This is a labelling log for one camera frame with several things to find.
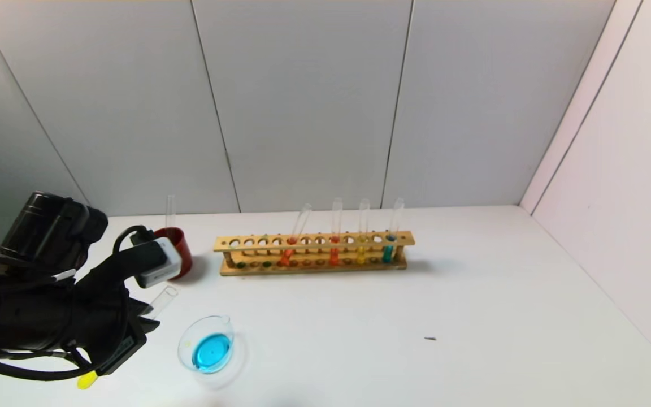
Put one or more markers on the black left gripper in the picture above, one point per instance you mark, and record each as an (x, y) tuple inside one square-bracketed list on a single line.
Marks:
[(126, 346)]

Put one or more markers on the orange liquid glass test tube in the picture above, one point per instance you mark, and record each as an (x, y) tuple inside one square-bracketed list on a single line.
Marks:
[(285, 259), (334, 257)]

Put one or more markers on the orange and black left arm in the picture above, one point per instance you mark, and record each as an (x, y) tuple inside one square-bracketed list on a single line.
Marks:
[(20, 316)]

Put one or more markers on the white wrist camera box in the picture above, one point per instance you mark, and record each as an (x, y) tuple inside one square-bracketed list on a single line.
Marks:
[(161, 263)]

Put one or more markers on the blue liquid glass test tube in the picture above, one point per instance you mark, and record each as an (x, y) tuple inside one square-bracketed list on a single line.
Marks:
[(387, 254), (170, 212)]

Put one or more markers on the wooden test tube rack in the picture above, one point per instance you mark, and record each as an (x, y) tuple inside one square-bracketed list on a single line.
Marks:
[(311, 270)]

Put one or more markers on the yellow liquid glass test tube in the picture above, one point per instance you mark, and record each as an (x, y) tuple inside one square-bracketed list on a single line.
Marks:
[(86, 381), (361, 254)]

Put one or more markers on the dark red plastic cup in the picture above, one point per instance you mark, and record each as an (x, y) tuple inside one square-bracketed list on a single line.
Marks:
[(185, 251)]

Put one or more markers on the clear glass dish with spout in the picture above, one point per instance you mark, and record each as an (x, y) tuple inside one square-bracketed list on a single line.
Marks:
[(211, 351)]

